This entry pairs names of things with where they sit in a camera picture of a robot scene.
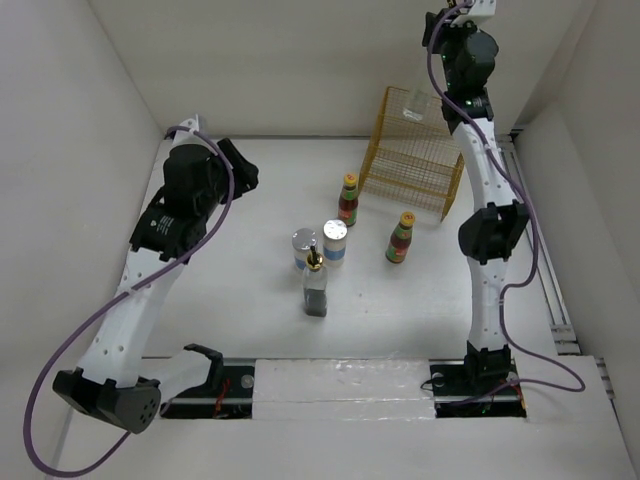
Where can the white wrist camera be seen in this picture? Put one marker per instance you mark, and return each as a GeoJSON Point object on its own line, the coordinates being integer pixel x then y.
{"type": "Point", "coordinates": [184, 133]}
{"type": "Point", "coordinates": [476, 11]}

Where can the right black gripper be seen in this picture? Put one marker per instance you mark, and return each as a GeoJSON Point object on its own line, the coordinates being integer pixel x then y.
{"type": "Point", "coordinates": [446, 28]}

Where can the clear oil bottle gold spout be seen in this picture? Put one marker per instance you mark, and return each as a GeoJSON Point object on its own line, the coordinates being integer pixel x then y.
{"type": "Point", "coordinates": [416, 104]}

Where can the dark soy bottle gold spout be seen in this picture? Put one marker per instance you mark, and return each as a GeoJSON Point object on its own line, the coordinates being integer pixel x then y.
{"type": "Point", "coordinates": [314, 282]}

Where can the silver-lid shaker jar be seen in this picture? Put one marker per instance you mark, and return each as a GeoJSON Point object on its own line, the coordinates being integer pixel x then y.
{"type": "Point", "coordinates": [303, 241]}
{"type": "Point", "coordinates": [334, 242]}

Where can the yellow wire rack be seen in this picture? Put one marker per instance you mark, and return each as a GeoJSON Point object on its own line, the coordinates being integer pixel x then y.
{"type": "Point", "coordinates": [412, 162]}

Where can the sauce bottle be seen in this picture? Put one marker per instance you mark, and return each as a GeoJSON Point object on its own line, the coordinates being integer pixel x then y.
{"type": "Point", "coordinates": [401, 238]}
{"type": "Point", "coordinates": [348, 200]}

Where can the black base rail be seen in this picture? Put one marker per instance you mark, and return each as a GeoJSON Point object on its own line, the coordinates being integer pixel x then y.
{"type": "Point", "coordinates": [341, 390]}

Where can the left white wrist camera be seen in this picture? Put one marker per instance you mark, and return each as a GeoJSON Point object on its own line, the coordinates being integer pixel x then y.
{"type": "Point", "coordinates": [184, 133]}

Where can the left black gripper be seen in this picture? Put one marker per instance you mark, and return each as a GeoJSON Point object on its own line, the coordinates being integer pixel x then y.
{"type": "Point", "coordinates": [244, 173]}

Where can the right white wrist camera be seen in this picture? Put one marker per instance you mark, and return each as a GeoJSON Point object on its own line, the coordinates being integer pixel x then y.
{"type": "Point", "coordinates": [476, 11]}

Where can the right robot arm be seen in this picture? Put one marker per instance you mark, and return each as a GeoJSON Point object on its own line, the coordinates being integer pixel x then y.
{"type": "Point", "coordinates": [488, 237]}

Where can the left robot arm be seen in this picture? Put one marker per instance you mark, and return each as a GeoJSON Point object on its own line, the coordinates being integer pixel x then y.
{"type": "Point", "coordinates": [108, 383]}

